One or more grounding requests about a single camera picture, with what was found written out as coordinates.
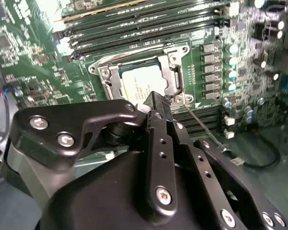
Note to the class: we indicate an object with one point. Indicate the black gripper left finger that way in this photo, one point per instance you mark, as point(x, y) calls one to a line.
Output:
point(62, 119)

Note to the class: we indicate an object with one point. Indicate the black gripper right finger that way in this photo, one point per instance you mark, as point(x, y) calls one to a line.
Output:
point(206, 165)

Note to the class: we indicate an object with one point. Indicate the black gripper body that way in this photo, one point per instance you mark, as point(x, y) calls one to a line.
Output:
point(105, 191)

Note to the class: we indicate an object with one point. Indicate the metal CPU locking lever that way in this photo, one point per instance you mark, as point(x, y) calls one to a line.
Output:
point(201, 123)
point(106, 89)

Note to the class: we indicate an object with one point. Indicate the silver CPU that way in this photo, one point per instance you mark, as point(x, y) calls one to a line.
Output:
point(144, 79)

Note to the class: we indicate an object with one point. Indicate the metal socket cover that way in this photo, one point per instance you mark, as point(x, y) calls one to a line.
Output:
point(166, 72)

